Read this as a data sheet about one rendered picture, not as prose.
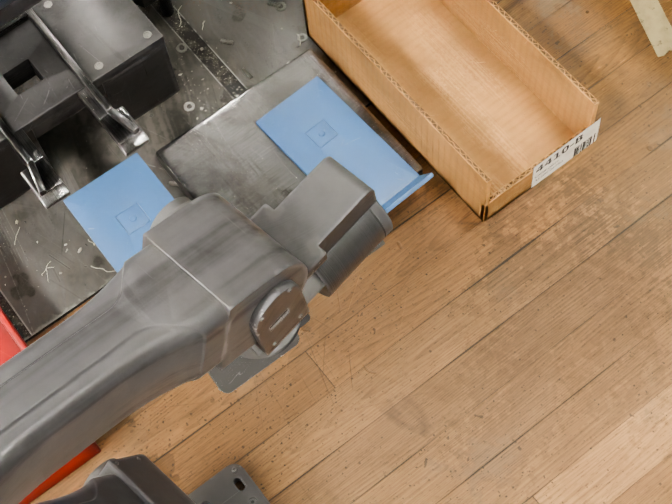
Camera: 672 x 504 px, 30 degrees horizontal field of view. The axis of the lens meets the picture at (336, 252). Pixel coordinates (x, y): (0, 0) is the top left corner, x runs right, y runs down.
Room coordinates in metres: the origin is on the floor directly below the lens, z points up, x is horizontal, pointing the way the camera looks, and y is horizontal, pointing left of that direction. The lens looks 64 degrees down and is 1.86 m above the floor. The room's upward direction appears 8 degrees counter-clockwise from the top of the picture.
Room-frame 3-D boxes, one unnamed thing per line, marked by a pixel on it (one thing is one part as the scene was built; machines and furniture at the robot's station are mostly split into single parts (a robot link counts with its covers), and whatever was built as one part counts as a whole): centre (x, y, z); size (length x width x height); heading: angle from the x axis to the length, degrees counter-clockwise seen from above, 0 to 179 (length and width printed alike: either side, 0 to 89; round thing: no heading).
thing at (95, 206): (0.44, 0.14, 1.00); 0.15 x 0.07 x 0.03; 30
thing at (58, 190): (0.53, 0.23, 0.98); 0.07 x 0.02 x 0.01; 30
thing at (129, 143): (0.57, 0.17, 0.98); 0.07 x 0.02 x 0.01; 30
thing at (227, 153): (0.54, 0.03, 0.91); 0.17 x 0.16 x 0.02; 120
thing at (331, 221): (0.33, 0.03, 1.19); 0.12 x 0.09 x 0.12; 130
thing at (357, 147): (0.54, -0.02, 0.93); 0.15 x 0.07 x 0.03; 33
